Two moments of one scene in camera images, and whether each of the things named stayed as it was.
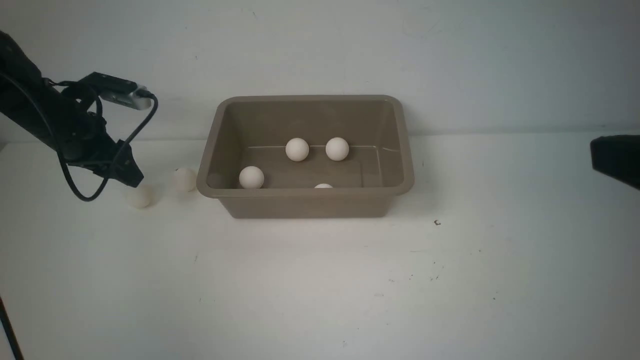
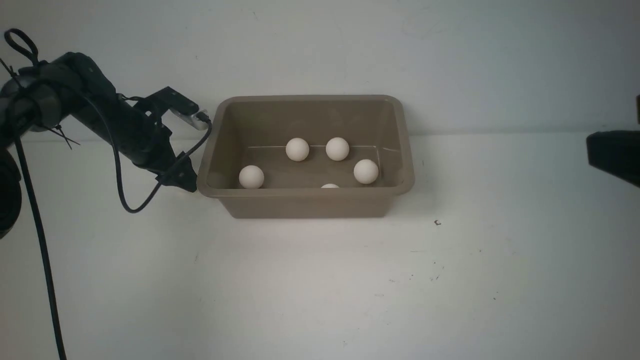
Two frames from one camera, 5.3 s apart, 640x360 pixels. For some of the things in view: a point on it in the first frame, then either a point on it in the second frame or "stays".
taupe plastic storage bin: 246,130 stays
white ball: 139,197 -> 366,171
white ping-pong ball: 251,177 stays
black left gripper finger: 126,170 -> 180,173
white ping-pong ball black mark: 297,149 stays
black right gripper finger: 618,155 stays
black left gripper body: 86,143 -> 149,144
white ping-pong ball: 337,149 stays
